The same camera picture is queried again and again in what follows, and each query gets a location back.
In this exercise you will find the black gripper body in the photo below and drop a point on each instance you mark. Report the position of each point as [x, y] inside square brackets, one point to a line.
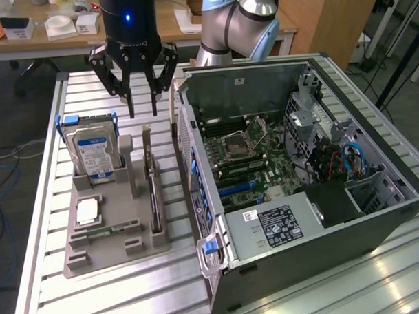
[129, 29]

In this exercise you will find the graphics card with metal bracket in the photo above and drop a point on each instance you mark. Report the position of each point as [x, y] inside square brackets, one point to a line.
[155, 207]

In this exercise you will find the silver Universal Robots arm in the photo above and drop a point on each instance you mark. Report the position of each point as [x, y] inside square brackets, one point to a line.
[218, 25]

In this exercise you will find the white booklet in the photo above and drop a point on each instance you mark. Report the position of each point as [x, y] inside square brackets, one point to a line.
[186, 23]

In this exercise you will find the white cardboard box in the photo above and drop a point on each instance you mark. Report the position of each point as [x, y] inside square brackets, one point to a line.
[87, 24]

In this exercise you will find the wooden desk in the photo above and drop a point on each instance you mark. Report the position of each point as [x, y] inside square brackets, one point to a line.
[54, 45]

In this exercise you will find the white boxes on desk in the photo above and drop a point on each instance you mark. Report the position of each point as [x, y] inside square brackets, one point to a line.
[60, 28]

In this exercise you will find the brown cardboard box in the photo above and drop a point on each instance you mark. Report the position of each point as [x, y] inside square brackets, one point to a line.
[194, 2]

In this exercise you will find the black chair base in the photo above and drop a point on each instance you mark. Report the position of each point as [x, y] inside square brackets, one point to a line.
[31, 70]

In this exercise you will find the hard disk in blue caddy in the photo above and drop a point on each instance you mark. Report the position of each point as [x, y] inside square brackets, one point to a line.
[92, 150]

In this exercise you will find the white box with black lid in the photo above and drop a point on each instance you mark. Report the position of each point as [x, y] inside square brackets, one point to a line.
[17, 29]

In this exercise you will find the CPU socket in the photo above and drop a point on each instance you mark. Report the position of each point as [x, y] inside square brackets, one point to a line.
[236, 145]

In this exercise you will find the metal socket cover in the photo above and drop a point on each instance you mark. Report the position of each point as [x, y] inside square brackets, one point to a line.
[257, 131]

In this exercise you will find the gray plastic parts rack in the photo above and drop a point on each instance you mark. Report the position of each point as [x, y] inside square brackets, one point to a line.
[118, 201]

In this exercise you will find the green motherboard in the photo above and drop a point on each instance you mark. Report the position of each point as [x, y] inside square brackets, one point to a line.
[273, 161]

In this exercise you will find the perforated metal drive cage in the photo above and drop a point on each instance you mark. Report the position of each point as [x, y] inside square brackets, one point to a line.
[301, 122]

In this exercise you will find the silver CPU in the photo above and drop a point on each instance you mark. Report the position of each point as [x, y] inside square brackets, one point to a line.
[87, 211]

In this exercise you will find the green RAM stick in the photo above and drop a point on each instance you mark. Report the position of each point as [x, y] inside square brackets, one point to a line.
[105, 231]

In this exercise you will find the wooden cabinet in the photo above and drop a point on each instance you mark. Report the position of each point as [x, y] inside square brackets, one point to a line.
[336, 28]

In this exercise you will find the gray power supply unit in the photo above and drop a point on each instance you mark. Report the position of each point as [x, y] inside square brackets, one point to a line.
[240, 238]

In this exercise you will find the blue case latch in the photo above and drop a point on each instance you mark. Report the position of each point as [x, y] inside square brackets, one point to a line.
[209, 249]

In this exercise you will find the black plastic shroud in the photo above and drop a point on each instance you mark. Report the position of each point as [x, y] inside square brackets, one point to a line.
[331, 201]

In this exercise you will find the black stand pole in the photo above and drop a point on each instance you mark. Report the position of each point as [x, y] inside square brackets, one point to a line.
[395, 61]

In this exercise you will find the gray metal disk bay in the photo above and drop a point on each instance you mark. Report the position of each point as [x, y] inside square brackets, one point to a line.
[369, 192]

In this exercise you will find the black open PC case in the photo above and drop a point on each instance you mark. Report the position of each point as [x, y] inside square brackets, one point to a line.
[302, 264]

